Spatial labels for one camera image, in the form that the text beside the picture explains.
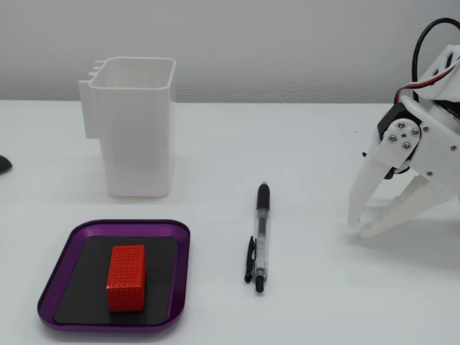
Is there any black cable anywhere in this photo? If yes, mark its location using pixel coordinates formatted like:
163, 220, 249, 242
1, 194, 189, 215
410, 17, 460, 95

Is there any black mat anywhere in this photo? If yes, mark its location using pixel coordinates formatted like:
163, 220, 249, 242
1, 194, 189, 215
52, 235, 179, 327

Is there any red perforated block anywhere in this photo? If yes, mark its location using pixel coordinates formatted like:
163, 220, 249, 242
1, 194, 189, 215
106, 244, 147, 313

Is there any white plastic pen holder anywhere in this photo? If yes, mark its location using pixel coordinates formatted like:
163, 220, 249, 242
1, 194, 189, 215
78, 56, 177, 198

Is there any white fixed gripper jaw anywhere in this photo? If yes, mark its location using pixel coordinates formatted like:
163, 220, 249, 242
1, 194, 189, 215
358, 174, 458, 239

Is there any white moving gripper jaw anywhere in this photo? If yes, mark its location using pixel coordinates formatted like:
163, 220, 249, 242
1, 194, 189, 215
346, 118, 422, 227

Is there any purple metal tray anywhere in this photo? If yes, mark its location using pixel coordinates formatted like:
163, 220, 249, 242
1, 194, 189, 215
37, 218, 191, 334

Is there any red white black servo wire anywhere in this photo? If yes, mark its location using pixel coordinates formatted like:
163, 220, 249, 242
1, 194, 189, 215
395, 57, 460, 106

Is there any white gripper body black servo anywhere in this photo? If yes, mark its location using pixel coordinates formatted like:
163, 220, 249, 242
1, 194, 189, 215
376, 94, 460, 192

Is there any black clear retractable pen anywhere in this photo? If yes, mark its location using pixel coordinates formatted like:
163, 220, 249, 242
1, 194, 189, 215
244, 183, 272, 295

